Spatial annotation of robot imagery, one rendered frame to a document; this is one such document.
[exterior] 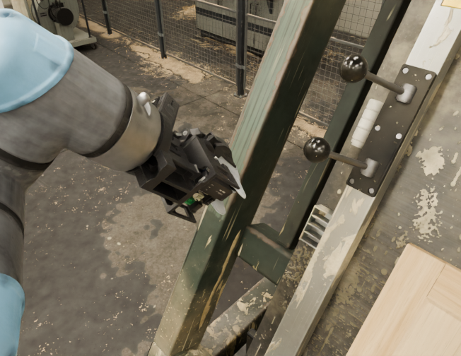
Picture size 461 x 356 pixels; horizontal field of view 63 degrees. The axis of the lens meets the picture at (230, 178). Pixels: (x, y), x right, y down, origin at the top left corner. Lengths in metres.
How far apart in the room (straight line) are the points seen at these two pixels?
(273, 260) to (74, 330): 1.51
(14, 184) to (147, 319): 1.80
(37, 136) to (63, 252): 2.22
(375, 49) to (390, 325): 0.48
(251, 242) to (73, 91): 0.60
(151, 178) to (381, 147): 0.38
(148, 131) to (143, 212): 2.28
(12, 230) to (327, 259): 0.50
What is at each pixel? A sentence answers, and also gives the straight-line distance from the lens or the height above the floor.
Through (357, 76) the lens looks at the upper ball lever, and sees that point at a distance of 0.55.
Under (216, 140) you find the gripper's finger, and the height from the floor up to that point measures 1.50.
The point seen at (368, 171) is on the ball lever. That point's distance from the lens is 0.61.
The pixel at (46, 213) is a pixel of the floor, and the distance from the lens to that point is 2.84.
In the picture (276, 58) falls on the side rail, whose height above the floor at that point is 1.49.
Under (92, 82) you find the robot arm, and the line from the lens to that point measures 0.32.
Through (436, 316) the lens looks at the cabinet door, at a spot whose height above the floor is 1.24.
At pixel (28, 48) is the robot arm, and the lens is 0.29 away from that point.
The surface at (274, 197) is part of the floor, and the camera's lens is 2.70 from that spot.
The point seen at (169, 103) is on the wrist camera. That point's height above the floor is 1.53.
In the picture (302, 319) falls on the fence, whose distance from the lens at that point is 0.71.
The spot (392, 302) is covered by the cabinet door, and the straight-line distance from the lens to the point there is 0.67.
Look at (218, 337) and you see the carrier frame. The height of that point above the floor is 0.79.
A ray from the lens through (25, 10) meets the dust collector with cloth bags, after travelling 6.19.
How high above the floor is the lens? 1.74
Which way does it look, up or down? 38 degrees down
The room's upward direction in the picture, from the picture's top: straight up
